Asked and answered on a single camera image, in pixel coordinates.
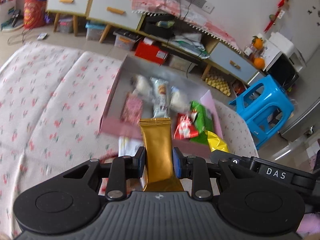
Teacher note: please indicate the clear packet white rice cake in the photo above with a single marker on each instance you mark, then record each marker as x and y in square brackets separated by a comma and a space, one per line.
[178, 98]
[142, 85]

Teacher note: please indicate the red hanging decoration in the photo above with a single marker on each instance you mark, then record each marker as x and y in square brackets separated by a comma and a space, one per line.
[282, 2]

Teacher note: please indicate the red snack packet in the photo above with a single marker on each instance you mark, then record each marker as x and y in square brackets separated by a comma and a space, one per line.
[185, 127]

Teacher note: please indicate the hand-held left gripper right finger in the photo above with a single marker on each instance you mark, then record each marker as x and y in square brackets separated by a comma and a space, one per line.
[177, 163]

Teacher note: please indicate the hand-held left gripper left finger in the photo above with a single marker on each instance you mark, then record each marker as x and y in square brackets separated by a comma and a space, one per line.
[140, 162]

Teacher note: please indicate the pink cereal bar clear wrapper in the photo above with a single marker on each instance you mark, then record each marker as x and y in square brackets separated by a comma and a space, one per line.
[131, 108]

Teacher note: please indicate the green snack packet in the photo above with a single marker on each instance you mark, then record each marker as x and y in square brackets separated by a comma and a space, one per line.
[201, 120]

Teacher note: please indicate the clear storage box blue lid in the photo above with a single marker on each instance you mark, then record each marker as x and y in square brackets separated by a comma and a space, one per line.
[95, 32]

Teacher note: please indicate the person's clothing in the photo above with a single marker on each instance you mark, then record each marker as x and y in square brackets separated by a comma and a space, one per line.
[310, 227]

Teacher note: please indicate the wooden tv cabinet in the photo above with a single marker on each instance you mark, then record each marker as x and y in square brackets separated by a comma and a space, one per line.
[155, 27]

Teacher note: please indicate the pink cardboard box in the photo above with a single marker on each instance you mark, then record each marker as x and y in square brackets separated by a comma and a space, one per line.
[160, 80]

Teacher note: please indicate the stack of papers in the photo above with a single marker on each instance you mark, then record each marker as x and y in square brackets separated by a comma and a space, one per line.
[191, 45]

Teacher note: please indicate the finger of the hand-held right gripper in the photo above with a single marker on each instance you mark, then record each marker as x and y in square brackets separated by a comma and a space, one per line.
[232, 161]

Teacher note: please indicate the cherry print tablecloth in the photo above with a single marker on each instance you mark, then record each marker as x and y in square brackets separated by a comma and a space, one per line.
[50, 100]

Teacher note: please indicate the blue plastic stool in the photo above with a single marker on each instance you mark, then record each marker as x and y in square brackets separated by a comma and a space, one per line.
[265, 97]

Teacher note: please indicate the red cardboard box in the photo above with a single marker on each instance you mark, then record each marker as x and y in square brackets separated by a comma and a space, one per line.
[150, 52]

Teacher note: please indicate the orange fruit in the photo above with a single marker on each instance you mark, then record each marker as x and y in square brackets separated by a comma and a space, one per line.
[259, 62]
[257, 43]

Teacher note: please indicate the pink fringed cloth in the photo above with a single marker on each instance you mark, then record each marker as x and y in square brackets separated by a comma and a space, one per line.
[175, 7]

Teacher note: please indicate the white wall socket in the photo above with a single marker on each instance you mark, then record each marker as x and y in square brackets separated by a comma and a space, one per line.
[205, 4]

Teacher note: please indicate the gold snack packet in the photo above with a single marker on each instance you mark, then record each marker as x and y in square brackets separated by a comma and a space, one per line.
[158, 152]

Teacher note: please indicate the beige snack packet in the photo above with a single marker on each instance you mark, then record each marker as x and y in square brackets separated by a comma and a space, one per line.
[128, 146]

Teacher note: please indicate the white printed snack packet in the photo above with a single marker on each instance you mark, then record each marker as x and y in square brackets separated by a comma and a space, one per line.
[160, 97]

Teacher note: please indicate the red printed bag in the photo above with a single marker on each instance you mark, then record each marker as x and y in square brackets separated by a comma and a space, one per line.
[33, 12]

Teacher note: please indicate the yellow egg tray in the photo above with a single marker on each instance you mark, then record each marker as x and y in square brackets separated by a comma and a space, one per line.
[218, 83]

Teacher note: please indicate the white appliance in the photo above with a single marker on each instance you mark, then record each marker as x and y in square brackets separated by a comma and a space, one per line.
[287, 46]

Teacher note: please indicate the yellow snack packet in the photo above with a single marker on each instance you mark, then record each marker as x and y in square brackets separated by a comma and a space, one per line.
[216, 141]

